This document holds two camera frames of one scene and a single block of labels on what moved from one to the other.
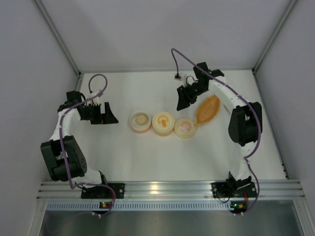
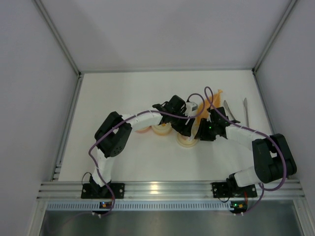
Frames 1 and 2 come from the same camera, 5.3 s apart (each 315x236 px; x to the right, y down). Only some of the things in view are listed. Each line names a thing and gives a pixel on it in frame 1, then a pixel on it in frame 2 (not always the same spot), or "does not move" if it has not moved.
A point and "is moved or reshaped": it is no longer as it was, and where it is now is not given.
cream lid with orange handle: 163,123 does not move
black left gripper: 96,114 → 183,126
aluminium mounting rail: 173,191 does not move
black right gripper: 190,92 → 203,130
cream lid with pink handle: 185,128 is moved or reshaped
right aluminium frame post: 288,10 does not move
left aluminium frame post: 59,39 does not move
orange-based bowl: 163,133 does not move
